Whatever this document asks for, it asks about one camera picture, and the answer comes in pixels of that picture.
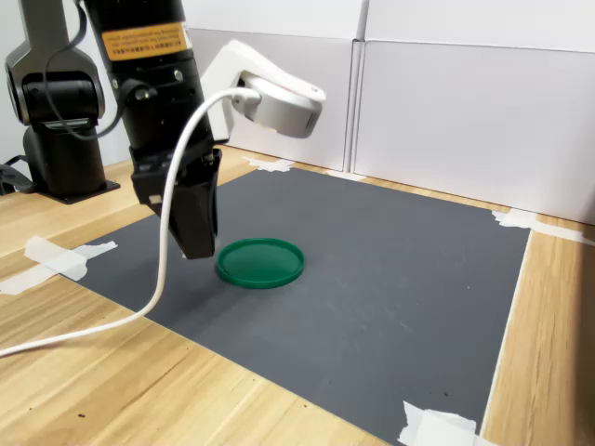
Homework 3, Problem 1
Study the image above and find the long black base cable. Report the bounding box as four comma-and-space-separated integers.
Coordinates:
0, 155, 38, 196

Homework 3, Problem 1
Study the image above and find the dark grey mat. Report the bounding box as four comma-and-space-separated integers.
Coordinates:
73, 165, 532, 446

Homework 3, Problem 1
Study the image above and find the round green lid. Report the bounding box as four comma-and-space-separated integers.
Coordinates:
216, 237, 306, 290

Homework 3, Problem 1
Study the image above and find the white masking tape patch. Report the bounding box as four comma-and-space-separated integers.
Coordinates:
0, 235, 119, 296
326, 169, 368, 182
241, 156, 295, 174
491, 207, 595, 247
397, 400, 501, 446

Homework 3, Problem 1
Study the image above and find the white camera cable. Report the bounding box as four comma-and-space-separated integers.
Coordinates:
0, 87, 261, 359

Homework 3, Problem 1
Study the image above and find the white gripper camera box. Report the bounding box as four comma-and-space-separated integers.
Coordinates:
199, 39, 327, 140

